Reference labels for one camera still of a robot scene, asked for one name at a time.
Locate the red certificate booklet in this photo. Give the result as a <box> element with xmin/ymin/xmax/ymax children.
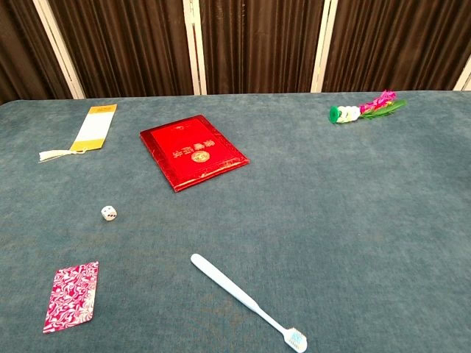
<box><xmin>139</xmin><ymin>114</ymin><xmax>251</xmax><ymax>193</ymax></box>

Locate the blue-grey tablecloth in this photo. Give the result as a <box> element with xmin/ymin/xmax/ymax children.
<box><xmin>0</xmin><ymin>90</ymin><xmax>471</xmax><ymax>353</ymax></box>

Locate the light blue toothbrush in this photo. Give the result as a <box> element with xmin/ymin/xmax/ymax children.
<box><xmin>190</xmin><ymin>253</ymin><xmax>308</xmax><ymax>353</ymax></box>

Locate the dark brown curtain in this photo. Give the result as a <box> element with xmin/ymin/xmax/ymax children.
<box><xmin>0</xmin><ymin>0</ymin><xmax>471</xmax><ymax>105</ymax></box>

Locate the pink artificial flower sprig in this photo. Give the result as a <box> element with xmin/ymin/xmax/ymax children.
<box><xmin>329</xmin><ymin>89</ymin><xmax>408</xmax><ymax>124</ymax></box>

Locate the white yellow tasselled bookmark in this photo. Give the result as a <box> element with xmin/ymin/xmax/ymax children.
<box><xmin>38</xmin><ymin>104</ymin><xmax>118</xmax><ymax>163</ymax></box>

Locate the pink white patterned card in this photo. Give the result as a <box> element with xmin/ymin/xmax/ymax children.
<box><xmin>42</xmin><ymin>261</ymin><xmax>100</xmax><ymax>335</ymax></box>

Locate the white screen frame post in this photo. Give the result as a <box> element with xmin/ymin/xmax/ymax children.
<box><xmin>182</xmin><ymin>0</ymin><xmax>208</xmax><ymax>96</ymax></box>
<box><xmin>453</xmin><ymin>63</ymin><xmax>471</xmax><ymax>92</ymax></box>
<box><xmin>310</xmin><ymin>0</ymin><xmax>339</xmax><ymax>93</ymax></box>
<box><xmin>32</xmin><ymin>0</ymin><xmax>87</xmax><ymax>100</ymax></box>

